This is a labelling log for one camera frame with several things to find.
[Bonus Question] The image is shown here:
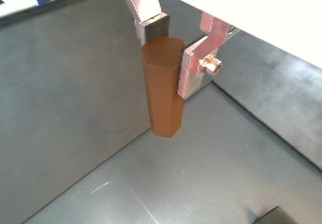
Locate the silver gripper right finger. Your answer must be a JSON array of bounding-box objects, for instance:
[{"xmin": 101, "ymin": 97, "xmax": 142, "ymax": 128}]
[{"xmin": 178, "ymin": 12, "xmax": 240, "ymax": 99}]

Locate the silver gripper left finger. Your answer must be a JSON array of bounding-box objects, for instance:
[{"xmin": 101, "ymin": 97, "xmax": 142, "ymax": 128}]
[{"xmin": 126, "ymin": 0, "xmax": 170, "ymax": 45}]

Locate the brown hexagonal peg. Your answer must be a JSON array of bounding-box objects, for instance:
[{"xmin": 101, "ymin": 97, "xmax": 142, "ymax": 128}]
[{"xmin": 141, "ymin": 37, "xmax": 185, "ymax": 137}]

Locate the dark grey arch block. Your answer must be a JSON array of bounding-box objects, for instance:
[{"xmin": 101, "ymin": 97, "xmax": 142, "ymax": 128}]
[{"xmin": 253, "ymin": 206, "xmax": 299, "ymax": 224}]

